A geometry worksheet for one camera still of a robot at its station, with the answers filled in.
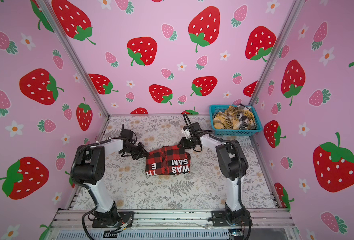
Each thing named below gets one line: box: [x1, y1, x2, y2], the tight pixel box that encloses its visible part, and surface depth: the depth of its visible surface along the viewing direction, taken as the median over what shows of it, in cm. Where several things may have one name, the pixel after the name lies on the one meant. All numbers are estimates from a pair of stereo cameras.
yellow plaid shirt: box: [213, 105, 255, 130], surface depth 106 cm
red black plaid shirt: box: [145, 145, 191, 176], surface depth 90 cm
